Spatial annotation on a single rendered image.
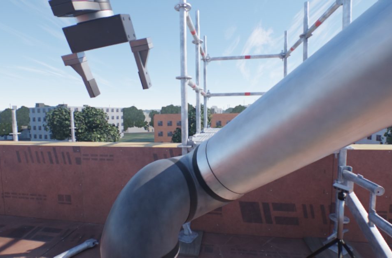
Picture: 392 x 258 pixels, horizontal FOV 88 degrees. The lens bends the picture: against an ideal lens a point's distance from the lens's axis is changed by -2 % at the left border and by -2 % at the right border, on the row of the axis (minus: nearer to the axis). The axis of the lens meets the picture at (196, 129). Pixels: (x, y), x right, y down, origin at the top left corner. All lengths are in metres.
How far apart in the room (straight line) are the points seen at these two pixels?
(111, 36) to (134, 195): 0.31
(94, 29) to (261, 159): 0.39
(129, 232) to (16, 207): 2.45
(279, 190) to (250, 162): 1.48
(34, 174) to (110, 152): 0.83
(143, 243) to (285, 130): 0.23
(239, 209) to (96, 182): 1.24
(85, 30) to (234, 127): 0.35
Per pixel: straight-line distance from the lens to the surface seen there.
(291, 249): 1.82
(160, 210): 0.31
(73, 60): 0.54
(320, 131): 0.25
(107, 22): 0.47
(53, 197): 2.38
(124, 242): 0.32
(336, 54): 0.25
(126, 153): 1.85
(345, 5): 1.80
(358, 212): 1.58
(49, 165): 2.32
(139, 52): 0.47
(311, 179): 1.80
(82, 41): 0.50
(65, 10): 0.44
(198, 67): 2.29
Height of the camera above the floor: 0.97
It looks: 4 degrees down
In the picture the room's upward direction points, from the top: 1 degrees counter-clockwise
